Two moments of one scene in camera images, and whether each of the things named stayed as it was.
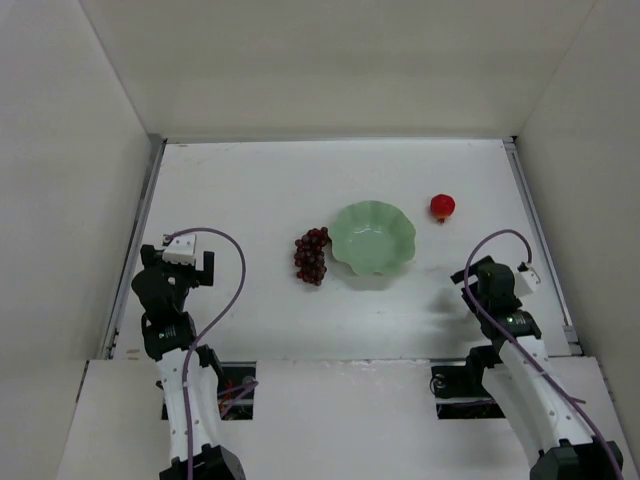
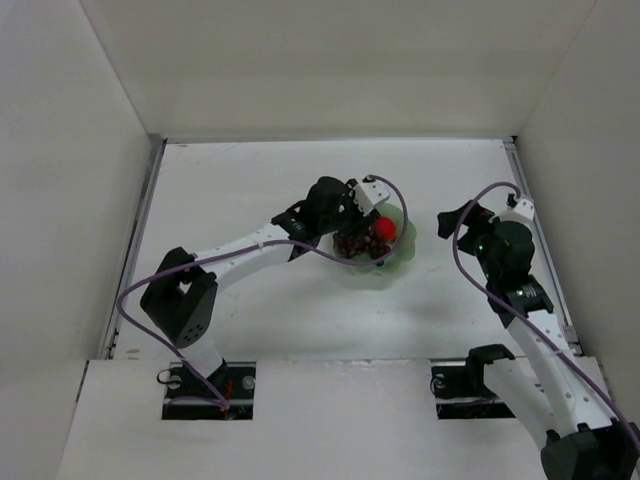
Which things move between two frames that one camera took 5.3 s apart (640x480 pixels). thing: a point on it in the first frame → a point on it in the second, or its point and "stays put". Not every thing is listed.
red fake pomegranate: [442, 206] → [386, 228]
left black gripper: [206, 267] → [358, 220]
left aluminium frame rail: [147, 185] stays put
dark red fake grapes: [310, 257] → [350, 244]
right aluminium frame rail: [545, 246] stays put
